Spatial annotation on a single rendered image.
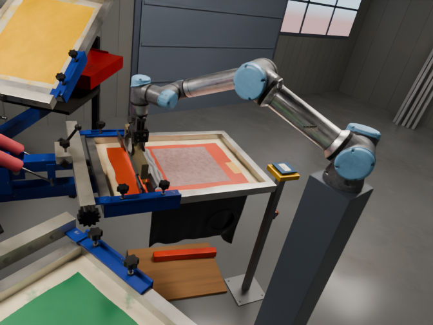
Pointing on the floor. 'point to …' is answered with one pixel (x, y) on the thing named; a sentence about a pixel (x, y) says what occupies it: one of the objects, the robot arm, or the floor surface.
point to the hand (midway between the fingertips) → (134, 152)
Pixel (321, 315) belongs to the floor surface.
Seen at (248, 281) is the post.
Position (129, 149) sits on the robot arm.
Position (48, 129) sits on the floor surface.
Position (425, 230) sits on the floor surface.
